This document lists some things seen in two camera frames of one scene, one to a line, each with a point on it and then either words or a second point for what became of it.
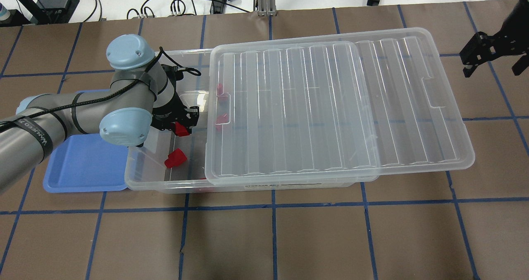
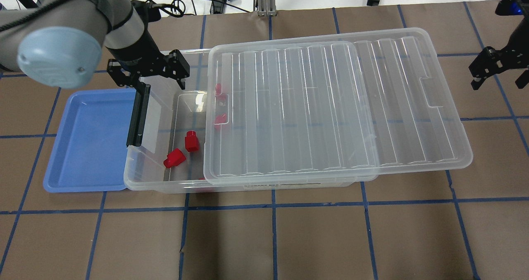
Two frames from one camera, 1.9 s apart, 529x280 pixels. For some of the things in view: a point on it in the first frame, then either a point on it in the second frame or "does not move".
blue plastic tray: (86, 163) does not move
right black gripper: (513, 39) to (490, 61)
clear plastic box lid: (332, 105) does not move
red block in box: (175, 157) does not move
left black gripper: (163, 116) to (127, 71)
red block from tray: (180, 129) to (191, 141)
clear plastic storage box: (169, 162) does not move
